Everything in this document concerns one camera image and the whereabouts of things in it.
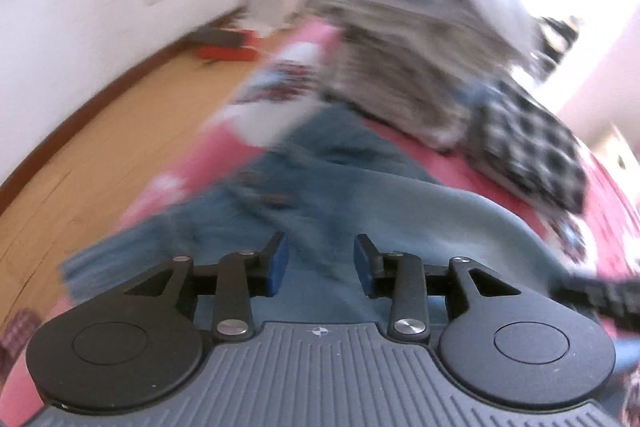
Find red toolbox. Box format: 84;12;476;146
197;27;261;62

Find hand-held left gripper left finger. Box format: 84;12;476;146
122;232;290;342

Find black white checked shirt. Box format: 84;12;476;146
462;79;591;215

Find blue denim jeans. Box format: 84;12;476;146
60;102;596;343

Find wheelchair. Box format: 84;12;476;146
530;14;585;72

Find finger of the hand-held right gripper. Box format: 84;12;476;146
550;272;640;334

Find stack of pale folded clothes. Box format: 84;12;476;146
320;0;538;152

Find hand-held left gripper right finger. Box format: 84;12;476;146
353;234;523;343

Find pink floral blanket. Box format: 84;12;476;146
0;14;640;427

